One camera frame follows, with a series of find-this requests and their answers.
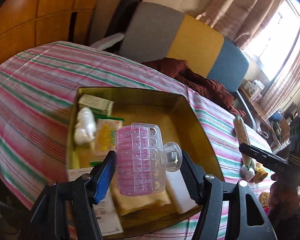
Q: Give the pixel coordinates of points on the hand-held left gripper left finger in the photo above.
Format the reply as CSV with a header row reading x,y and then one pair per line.
x,y
105,177

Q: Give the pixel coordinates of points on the purple box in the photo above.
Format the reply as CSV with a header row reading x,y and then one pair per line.
x,y
256,97

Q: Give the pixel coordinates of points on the window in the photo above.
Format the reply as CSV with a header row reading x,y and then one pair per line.
x,y
280,42

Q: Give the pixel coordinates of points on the beige snack packet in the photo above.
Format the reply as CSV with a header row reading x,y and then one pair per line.
x,y
241,132

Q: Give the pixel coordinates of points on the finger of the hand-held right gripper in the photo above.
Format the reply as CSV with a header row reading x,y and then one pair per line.
x,y
262,156

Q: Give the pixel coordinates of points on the yellow knitted item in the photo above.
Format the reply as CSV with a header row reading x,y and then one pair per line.
x,y
265,197

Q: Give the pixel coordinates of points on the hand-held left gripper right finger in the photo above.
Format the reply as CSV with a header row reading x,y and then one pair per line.
x,y
190,180

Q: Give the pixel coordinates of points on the person's right forearm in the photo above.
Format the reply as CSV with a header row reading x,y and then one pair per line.
x,y
290,227

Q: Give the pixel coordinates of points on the patterned curtain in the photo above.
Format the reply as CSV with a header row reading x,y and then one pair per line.
x,y
240,10
290,80

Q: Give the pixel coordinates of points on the cream cardboard box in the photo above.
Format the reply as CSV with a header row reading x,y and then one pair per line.
x,y
110,220

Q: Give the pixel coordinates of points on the white plastic bag bundle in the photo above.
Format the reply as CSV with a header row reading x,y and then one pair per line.
x,y
85,125

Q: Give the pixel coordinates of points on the small green white box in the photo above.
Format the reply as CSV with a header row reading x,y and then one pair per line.
x,y
95,103

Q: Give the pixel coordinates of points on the yellow sponge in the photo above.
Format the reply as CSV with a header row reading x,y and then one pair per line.
x,y
140,203

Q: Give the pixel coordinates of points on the tall white box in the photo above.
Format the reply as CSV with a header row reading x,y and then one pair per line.
x,y
257,85

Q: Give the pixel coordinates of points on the maroon jacket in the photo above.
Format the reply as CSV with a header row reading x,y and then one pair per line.
x,y
210,87

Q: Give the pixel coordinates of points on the wooden side table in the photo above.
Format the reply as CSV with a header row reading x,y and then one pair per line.
x,y
250,103

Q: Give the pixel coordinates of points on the black rolled mat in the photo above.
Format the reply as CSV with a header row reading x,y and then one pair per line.
x,y
125,10

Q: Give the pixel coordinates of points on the person's right hand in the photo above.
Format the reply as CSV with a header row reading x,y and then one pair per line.
x,y
280,195

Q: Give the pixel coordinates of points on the gold tin box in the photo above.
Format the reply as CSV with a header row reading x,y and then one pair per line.
x,y
150,110

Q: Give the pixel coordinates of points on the wooden wardrobe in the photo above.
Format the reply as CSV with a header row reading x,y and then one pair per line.
x,y
52,0

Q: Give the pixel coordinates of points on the yellow packet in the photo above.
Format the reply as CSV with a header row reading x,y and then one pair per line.
x,y
105,135

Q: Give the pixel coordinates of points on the yellow knitted burger toy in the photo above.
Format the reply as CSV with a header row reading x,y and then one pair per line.
x,y
261,176

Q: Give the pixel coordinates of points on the pink clear hair clip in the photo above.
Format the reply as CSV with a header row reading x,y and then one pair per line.
x,y
142,160

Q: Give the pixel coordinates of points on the grey yellow blue chair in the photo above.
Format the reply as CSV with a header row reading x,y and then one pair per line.
x,y
197,37

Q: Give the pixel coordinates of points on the white rectangular box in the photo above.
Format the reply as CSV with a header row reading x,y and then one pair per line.
x,y
177,195

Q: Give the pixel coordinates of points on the blue object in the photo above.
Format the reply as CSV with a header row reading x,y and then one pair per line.
x,y
276,116

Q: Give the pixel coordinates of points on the striped tablecloth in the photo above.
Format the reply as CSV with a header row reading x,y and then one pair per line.
x,y
27,92

